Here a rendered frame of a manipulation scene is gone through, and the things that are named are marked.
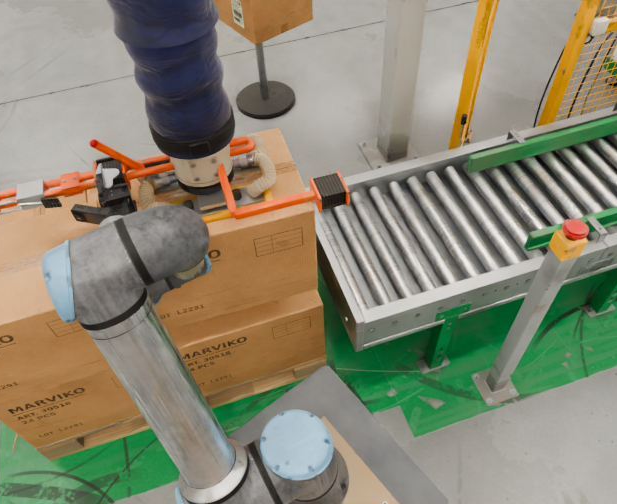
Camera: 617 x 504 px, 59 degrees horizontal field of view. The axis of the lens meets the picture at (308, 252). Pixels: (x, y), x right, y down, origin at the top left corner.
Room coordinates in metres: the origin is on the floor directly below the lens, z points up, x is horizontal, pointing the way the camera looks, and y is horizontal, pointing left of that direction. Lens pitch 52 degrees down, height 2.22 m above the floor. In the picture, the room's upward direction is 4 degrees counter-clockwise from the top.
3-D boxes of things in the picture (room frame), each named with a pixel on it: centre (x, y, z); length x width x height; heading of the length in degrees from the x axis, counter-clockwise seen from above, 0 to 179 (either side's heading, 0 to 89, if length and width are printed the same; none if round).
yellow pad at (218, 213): (1.11, 0.26, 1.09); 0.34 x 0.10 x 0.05; 104
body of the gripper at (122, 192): (1.00, 0.49, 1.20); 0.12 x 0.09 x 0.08; 15
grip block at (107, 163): (1.14, 0.53, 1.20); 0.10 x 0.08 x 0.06; 14
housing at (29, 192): (1.09, 0.74, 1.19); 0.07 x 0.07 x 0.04; 14
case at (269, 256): (1.20, 0.31, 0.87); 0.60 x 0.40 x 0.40; 104
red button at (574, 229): (0.96, -0.76, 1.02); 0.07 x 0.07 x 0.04
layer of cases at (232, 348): (1.41, 0.66, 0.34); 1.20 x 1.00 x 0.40; 105
